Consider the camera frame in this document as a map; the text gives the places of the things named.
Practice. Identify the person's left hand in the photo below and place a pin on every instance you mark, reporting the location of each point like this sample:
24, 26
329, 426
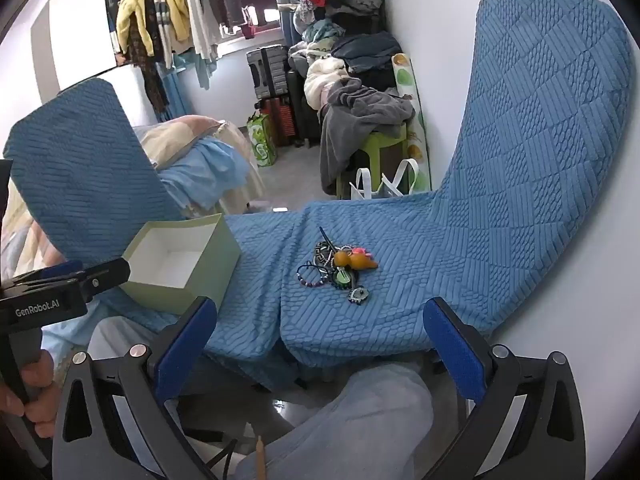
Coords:
42, 390

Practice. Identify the green plastic stool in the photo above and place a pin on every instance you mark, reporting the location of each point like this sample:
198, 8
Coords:
385, 152

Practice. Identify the green shopping bag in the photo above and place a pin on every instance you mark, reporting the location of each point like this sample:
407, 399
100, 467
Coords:
262, 140

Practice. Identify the white wardrobe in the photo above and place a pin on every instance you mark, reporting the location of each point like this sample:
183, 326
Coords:
75, 30

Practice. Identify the light blue blanket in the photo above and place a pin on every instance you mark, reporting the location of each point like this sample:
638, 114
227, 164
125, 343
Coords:
210, 170

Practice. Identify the red suitcase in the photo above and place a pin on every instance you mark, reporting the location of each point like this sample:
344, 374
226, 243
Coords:
277, 120

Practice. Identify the blue curtain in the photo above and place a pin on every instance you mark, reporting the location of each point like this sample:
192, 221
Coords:
287, 25

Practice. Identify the pink charm keyring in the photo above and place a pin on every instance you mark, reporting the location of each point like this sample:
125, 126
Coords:
356, 250

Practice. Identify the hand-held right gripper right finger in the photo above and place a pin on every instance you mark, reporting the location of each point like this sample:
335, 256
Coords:
455, 350

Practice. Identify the cream quilt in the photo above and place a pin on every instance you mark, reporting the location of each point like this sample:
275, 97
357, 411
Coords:
320, 80

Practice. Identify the person's grey trouser leg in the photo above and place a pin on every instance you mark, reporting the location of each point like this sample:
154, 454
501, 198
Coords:
350, 420

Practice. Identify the white tote bag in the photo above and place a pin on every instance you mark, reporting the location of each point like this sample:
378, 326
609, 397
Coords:
357, 192

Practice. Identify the blue textured sofa cover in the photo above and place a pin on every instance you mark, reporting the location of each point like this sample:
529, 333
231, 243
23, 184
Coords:
525, 160

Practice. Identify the fruit print rolled mat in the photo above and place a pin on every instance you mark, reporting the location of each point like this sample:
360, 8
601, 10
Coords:
405, 77

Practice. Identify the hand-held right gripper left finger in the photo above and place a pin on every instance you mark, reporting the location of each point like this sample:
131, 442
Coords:
185, 345

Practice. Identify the black white patterned bangle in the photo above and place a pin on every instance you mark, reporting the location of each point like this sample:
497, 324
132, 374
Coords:
316, 252

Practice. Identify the row of hanging clothes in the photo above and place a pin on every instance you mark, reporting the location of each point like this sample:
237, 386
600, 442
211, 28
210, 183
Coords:
135, 15

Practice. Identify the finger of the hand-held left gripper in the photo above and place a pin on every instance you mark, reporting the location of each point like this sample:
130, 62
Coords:
60, 269
107, 275

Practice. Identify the pale green cardboard box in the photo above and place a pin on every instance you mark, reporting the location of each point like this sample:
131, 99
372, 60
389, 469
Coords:
210, 255

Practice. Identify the pile of mixed clothes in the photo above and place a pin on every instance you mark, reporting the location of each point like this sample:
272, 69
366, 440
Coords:
345, 5

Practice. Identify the grey fleece blanket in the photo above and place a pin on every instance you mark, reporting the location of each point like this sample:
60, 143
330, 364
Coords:
350, 120

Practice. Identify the black suitcase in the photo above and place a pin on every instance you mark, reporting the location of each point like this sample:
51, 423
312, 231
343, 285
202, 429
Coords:
302, 115

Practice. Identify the wooden stick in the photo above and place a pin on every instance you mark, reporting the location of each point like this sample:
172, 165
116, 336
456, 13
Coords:
260, 460

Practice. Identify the navy folded clothing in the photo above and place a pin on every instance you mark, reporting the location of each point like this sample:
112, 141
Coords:
365, 50

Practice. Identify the cream pink pillow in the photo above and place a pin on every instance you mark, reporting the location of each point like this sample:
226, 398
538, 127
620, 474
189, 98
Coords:
175, 135

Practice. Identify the grey hard-shell suitcase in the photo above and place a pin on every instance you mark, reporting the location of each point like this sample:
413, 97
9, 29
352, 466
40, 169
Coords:
267, 72

